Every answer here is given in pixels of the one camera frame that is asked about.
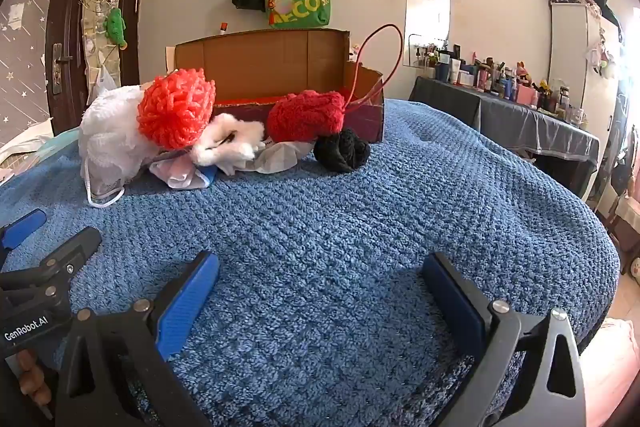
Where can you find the translucent plastic packet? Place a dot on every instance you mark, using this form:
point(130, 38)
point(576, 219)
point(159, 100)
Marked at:
point(280, 157)

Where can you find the table with grey cloth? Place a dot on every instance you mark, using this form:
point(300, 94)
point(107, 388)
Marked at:
point(500, 117)

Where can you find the beige hanging door organizer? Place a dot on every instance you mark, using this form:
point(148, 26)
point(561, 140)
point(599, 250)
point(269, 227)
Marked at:
point(92, 32)

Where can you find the green plush toy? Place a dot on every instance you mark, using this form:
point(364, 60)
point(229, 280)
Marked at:
point(115, 27)

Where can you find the black scrunchie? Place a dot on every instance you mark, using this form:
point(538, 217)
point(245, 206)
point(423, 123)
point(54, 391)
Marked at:
point(342, 152)

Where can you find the white mesh bath pouf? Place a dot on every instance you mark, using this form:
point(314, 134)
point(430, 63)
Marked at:
point(107, 132)

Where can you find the white tube orange cap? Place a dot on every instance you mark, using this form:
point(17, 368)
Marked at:
point(223, 28)

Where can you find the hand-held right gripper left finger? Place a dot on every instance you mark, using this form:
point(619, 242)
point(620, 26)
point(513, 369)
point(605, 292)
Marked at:
point(187, 302)

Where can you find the row of cosmetic bottles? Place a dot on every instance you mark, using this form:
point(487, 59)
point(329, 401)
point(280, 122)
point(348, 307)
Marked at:
point(500, 79)

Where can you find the clear plastic bag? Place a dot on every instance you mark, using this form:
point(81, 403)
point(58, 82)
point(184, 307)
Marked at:
point(102, 82)

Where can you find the hanging plush charms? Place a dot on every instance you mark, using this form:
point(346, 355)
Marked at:
point(602, 57)

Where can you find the teal pillow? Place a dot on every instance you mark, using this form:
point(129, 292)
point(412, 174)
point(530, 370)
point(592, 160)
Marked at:
point(60, 142)

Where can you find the orange tassel charm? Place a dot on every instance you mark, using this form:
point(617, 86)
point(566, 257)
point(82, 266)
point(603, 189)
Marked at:
point(272, 9)

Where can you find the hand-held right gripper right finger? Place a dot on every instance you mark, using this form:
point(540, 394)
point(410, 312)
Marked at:
point(452, 302)

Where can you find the white wardrobe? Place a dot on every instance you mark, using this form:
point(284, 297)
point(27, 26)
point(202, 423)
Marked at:
point(567, 47)

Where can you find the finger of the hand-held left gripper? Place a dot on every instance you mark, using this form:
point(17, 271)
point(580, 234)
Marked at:
point(80, 244)
point(22, 227)

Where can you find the person's left hand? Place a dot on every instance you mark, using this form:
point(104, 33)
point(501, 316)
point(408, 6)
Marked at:
point(32, 377)

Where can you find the cardboard box red lining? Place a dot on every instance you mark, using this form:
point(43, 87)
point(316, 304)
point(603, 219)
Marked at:
point(260, 57)

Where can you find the blue knitted blanket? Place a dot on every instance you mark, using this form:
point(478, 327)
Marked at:
point(325, 217)

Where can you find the dark wooden door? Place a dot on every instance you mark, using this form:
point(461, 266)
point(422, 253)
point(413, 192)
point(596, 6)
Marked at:
point(67, 7)

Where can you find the white cloth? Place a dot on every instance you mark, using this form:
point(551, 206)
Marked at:
point(25, 142)

